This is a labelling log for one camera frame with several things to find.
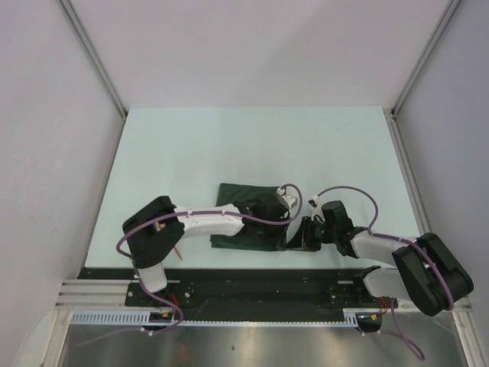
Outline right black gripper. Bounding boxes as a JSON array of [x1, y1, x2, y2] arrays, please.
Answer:
[[285, 216, 337, 252]]

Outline dark green cloth napkin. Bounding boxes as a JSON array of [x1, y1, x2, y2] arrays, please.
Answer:
[[210, 183, 288, 252]]

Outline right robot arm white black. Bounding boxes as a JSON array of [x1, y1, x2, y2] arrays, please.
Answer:
[[287, 200, 474, 317]]

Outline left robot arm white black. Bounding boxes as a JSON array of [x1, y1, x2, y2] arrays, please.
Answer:
[[122, 189, 297, 306]]

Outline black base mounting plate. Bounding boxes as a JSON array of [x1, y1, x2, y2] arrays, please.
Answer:
[[78, 267, 403, 321]]

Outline orange plastic fork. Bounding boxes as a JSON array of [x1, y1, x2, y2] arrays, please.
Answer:
[[157, 223, 183, 261]]

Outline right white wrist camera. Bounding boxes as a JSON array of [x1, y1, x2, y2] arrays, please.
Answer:
[[308, 195, 325, 222]]

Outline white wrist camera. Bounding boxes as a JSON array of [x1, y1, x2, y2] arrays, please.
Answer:
[[276, 187, 299, 211], [308, 195, 325, 222]]

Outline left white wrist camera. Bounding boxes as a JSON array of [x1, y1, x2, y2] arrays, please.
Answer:
[[276, 187, 299, 211]]

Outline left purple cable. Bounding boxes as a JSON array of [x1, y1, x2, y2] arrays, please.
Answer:
[[74, 183, 305, 345]]

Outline right aluminium table rail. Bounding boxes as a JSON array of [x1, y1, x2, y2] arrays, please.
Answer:
[[383, 109, 434, 233]]

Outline white slotted cable duct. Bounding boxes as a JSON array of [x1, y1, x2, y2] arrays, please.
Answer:
[[70, 310, 384, 329]]

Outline right aluminium frame post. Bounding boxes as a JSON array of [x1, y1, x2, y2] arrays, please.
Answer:
[[390, 0, 465, 118]]

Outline aluminium frame post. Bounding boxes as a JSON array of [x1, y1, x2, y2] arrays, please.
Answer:
[[390, 0, 465, 118], [56, 0, 128, 120]]

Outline left aluminium frame post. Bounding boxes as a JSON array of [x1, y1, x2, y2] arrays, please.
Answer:
[[56, 0, 128, 120]]

